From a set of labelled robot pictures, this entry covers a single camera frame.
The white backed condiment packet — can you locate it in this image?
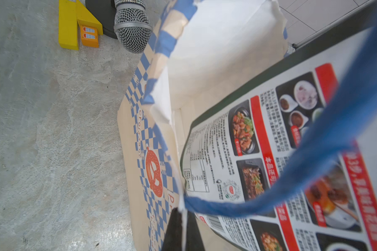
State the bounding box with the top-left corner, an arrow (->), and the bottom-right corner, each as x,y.
179,29 -> 377,251

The blue checkered paper bag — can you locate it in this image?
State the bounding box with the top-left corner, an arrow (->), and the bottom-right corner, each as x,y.
117,1 -> 377,251

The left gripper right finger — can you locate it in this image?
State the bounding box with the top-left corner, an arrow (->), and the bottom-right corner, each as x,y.
186,212 -> 205,251

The black microphone stand base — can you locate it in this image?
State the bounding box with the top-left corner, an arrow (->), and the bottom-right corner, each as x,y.
85,0 -> 117,40

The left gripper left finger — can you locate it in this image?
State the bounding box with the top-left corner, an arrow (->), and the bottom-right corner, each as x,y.
161,208 -> 182,251

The yellow wooden block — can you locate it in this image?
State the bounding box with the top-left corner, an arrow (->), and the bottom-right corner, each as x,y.
58,0 -> 104,50

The orange small block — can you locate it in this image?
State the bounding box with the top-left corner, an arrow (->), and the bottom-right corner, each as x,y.
80,25 -> 99,48

